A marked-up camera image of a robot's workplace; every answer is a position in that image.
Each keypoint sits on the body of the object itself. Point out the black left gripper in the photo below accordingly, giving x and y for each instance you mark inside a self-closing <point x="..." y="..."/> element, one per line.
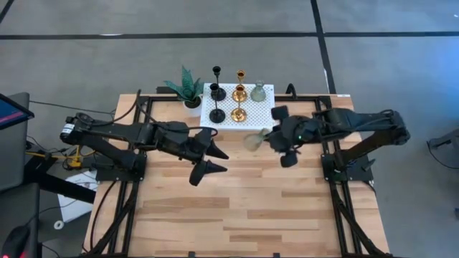
<point x="179" y="139"/>

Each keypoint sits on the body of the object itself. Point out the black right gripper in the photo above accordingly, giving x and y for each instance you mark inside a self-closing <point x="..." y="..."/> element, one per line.
<point x="295" y="132"/>

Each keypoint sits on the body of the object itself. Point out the green ribbed glass candle holder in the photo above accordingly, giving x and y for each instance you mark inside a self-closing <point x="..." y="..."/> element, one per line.
<point x="252" y="141"/>
<point x="257" y="94"/>

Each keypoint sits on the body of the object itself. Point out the tall black candlestick holder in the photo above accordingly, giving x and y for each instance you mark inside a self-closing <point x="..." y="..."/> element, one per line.
<point x="218" y="94"/>
<point x="217" y="115"/>

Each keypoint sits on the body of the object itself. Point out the tall gold candlestick holder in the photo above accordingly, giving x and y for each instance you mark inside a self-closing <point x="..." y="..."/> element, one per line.
<point x="238" y="115"/>
<point x="239" y="95"/>

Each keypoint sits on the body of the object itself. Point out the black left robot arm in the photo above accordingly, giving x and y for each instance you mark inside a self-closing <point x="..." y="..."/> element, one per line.
<point x="107" y="136"/>

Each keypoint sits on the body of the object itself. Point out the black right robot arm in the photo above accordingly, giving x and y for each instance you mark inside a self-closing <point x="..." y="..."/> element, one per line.
<point x="362" y="122"/>

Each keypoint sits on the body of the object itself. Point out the white perforated metal shelf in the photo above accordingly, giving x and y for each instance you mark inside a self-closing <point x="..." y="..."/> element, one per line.
<point x="258" y="114"/>

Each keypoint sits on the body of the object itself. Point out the white plant pot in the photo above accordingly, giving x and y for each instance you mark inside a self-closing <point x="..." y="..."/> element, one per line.
<point x="193" y="109"/>

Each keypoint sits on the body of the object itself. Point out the green artificial plant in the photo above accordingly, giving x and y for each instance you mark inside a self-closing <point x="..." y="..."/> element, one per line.
<point x="188" y="87"/>

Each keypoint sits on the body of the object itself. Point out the yellow clamp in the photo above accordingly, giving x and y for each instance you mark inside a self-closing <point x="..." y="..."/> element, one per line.
<point x="75" y="161"/>

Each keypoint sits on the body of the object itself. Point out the white paper sheets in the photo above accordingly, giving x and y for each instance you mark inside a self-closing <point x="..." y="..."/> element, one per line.
<point x="77" y="200"/>

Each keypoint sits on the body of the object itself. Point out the black desk leg bar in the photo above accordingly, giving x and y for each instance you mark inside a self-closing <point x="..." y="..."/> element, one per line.
<point x="61" y="186"/>

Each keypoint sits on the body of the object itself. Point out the grey chair base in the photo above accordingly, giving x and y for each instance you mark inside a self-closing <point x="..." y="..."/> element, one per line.
<point x="446" y="139"/>

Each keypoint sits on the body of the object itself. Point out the white tape roll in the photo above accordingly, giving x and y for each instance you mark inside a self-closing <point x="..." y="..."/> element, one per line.
<point x="59" y="225"/>

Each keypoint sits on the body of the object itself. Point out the computer monitor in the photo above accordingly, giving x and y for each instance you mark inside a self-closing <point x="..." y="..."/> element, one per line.
<point x="10" y="113"/>

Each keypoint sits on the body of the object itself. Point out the black computer mouse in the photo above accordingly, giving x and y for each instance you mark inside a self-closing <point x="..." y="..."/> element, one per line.
<point x="15" y="243"/>

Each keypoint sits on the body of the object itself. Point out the black aluminium table frame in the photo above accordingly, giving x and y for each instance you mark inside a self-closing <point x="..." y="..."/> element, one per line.
<point x="131" y="211"/>

